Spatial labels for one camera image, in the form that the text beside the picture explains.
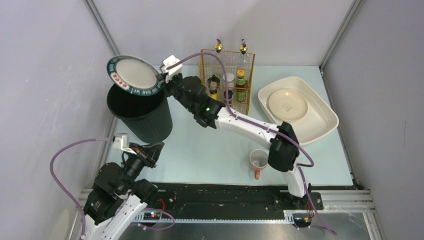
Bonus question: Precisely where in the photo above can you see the green rimmed printed plate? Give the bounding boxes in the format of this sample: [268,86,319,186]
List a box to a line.
[106,55,161,97]

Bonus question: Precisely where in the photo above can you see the small yellow label bottle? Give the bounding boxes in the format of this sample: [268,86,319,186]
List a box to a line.
[209,81,218,100]

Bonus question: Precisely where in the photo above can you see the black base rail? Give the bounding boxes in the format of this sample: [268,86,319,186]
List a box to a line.
[147,183,324,221]

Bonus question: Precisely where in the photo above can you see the silver lid spice jar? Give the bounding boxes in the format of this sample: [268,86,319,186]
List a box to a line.
[222,72,235,90]

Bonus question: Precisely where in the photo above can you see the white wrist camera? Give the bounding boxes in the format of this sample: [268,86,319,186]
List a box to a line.
[112,133,136,155]
[159,55,183,83]

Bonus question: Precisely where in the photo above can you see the oil bottle with brown liquid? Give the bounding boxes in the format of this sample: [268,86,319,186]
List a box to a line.
[239,39,250,69]

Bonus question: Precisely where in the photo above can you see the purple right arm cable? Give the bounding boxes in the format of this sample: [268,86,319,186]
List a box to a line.
[165,51,337,236]

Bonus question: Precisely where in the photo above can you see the small black lid spice jar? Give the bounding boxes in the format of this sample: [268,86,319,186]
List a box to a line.
[223,90,233,105]

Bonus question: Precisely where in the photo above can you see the cream plate with bear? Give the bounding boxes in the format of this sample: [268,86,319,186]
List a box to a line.
[267,88,309,122]

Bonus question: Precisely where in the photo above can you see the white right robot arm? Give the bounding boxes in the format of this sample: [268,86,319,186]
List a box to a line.
[161,73,310,198]

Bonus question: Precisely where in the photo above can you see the pink ceramic mug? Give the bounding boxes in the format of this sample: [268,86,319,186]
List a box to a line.
[249,149,269,180]

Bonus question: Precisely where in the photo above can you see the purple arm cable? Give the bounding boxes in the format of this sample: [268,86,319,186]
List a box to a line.
[49,138,114,238]
[165,51,337,236]

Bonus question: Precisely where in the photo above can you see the clear glass oil bottle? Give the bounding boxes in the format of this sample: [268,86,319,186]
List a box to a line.
[214,38,223,53]

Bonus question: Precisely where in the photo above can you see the white plastic basin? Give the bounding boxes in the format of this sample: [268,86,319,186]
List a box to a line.
[257,76,339,145]

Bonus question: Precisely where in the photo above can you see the black plastic trash bin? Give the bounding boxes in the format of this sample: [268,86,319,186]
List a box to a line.
[106,85,173,144]

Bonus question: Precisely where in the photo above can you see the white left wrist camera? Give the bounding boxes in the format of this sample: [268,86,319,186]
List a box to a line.
[112,133,136,155]

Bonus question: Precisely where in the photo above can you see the yellow wire basket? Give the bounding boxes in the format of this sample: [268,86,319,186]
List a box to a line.
[198,49,255,115]

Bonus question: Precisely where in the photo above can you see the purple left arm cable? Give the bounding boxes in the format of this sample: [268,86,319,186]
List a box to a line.
[49,138,114,238]

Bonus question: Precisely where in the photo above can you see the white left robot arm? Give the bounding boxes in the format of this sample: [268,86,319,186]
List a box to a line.
[83,142,165,240]

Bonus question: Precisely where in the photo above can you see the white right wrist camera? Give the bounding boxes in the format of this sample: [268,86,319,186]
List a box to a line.
[159,55,183,83]

